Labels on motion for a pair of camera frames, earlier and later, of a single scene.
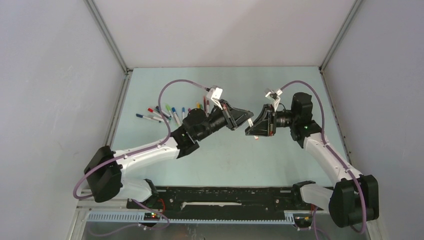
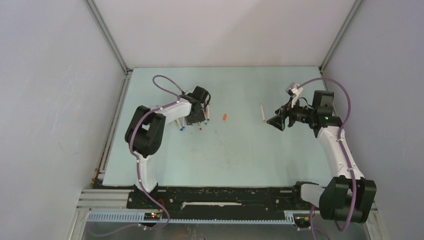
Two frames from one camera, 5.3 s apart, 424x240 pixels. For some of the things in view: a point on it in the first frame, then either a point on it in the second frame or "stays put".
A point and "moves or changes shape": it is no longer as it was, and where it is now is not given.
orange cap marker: (251, 124) moves or changes shape
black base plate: (193, 199) stays put
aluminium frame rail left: (128, 71) stays put
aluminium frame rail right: (321, 69) stays put
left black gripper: (234, 115) → (199, 118)
